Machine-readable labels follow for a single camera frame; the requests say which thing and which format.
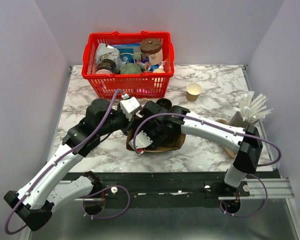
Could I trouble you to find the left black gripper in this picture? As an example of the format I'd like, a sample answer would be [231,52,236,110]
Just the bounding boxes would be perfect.
[98,108,143,137]

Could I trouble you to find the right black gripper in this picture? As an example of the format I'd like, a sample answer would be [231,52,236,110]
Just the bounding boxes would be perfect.
[134,120,167,152]

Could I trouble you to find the green kraft paper bag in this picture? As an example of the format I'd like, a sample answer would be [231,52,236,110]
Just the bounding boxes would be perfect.
[126,127,186,153]

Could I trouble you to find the red plastic shopping basket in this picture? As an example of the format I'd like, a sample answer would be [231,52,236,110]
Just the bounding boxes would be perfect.
[81,31,175,99]

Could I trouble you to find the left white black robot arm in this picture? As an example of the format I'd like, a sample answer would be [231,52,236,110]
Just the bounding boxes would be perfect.
[4,96,142,231]

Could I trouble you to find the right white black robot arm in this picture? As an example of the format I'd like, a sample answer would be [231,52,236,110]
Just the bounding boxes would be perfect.
[129,101,263,196]

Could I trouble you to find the stack of black cup lids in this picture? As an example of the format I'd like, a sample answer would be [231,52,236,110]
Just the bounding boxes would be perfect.
[156,98,172,110]

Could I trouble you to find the green round sponge ball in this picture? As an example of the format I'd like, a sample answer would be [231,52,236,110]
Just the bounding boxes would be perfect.
[120,62,142,75]

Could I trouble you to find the black label tub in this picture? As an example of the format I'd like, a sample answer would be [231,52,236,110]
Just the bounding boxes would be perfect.
[95,59,117,75]

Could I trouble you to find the red bull drink can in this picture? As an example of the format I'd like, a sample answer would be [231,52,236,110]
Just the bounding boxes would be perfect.
[135,60,152,71]

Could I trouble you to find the beige pump bottle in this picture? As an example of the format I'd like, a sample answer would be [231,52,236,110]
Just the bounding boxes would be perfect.
[151,61,166,74]

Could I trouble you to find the blue box in basket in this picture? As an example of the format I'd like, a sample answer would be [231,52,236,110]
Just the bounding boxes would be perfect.
[110,43,142,63]

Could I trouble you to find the silver snack bag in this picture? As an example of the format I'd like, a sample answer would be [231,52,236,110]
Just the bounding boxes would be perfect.
[95,43,122,74]

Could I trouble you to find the stack of pulp cup carriers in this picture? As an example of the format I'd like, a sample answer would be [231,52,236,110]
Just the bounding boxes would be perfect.
[216,119,237,159]

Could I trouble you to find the grey holder cup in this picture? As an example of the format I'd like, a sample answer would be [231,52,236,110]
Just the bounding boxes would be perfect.
[229,111,249,129]

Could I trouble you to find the cork lid beige jar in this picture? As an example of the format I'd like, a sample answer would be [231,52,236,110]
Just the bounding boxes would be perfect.
[140,38,163,66]

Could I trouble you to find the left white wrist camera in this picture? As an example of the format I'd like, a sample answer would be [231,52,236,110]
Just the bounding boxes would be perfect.
[119,93,142,121]

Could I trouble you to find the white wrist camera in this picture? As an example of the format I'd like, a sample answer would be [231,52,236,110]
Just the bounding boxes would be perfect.
[119,93,142,121]
[128,130,153,155]

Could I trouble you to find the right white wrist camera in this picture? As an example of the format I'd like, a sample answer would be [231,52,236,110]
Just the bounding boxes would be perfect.
[128,130,153,155]

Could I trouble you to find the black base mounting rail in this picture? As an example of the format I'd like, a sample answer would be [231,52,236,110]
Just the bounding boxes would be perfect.
[63,171,250,209]

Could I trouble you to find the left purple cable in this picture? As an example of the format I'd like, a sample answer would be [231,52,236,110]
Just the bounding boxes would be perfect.
[4,88,131,235]

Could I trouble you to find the purple cable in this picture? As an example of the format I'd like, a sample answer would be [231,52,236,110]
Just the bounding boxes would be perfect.
[132,112,282,218]
[4,88,131,235]

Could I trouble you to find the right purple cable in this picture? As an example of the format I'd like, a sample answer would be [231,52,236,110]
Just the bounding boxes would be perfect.
[132,112,282,218]

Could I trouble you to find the aluminium frame rail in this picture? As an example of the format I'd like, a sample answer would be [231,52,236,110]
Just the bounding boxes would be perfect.
[57,177,297,201]

